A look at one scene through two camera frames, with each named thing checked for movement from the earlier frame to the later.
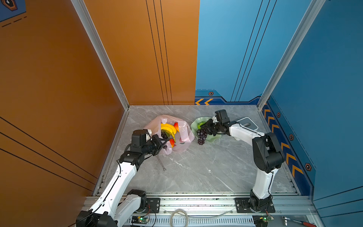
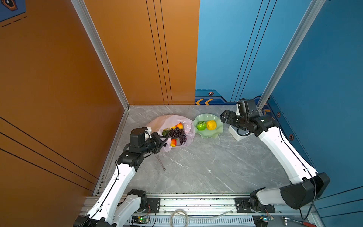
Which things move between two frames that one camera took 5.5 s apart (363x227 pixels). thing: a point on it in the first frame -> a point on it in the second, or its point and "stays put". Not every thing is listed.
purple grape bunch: x=202 y=134 -> x=178 y=133
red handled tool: x=309 y=224 stays put
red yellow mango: x=172 y=142 stays put
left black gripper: x=157 y=141 stays put
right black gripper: x=207 y=126 -> x=225 y=113
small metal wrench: x=164 y=169 stays put
